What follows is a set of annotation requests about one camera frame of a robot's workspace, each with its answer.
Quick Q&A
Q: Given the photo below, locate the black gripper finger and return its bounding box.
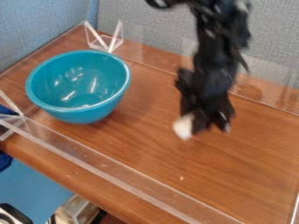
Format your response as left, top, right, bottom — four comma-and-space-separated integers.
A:
191, 110, 211, 135

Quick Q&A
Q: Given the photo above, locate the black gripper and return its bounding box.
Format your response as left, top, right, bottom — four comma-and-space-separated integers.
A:
175, 27, 251, 133

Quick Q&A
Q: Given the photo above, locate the white brown toy mushroom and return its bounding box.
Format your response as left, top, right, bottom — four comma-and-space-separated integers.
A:
172, 114, 193, 140

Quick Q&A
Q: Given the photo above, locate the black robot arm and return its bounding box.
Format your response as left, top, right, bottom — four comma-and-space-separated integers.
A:
145, 0, 252, 140

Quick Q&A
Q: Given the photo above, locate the blue ceramic bowl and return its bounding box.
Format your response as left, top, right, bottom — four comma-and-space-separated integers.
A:
25, 50, 131, 124

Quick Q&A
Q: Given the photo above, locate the clear acrylic back barrier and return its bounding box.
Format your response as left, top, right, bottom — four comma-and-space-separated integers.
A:
97, 23, 299, 116

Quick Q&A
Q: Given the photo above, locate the clear acrylic barrier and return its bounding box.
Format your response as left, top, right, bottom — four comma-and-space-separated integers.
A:
0, 117, 243, 224
97, 23, 299, 116

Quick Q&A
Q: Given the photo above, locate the grey box under table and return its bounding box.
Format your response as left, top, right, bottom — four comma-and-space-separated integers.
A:
53, 195, 98, 224

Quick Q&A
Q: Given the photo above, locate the clear acrylic front barrier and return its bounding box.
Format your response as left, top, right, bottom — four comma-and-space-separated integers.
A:
0, 117, 243, 224

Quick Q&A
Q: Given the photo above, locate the dark blue object at left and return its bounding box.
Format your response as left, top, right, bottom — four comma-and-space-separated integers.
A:
0, 104, 16, 173

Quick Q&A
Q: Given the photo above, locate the black white object bottom left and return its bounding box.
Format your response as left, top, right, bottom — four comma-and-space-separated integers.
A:
0, 203, 33, 224

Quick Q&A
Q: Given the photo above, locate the clear acrylic corner bracket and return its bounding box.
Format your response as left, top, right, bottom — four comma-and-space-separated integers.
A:
82, 21, 124, 53

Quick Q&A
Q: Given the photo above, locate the clear acrylic left bracket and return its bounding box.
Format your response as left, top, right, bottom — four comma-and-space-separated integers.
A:
0, 89, 24, 141

